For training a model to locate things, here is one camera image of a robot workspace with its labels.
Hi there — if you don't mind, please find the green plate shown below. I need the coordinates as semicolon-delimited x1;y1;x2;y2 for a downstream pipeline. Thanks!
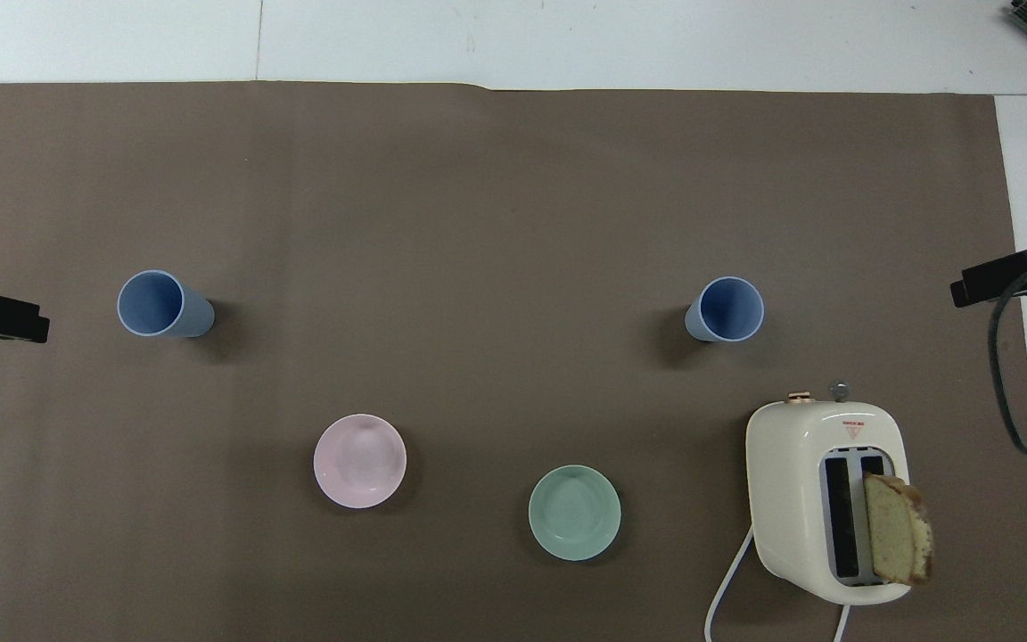
528;465;622;563

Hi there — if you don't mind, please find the cream white toaster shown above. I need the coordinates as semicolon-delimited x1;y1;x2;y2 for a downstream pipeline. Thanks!
744;382;913;607

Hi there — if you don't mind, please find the pink bowl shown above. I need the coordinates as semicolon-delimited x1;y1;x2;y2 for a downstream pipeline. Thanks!
313;413;408;510

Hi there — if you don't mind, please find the slice of bread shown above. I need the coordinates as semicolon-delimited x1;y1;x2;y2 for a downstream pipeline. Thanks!
862;473;935;588

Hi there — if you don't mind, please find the blue plastic cup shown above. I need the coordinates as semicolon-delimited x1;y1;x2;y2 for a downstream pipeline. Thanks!
116;269;216;340
685;276;766;344

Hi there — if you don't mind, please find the white power cord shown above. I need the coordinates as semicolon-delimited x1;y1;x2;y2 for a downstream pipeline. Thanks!
704;524;853;642

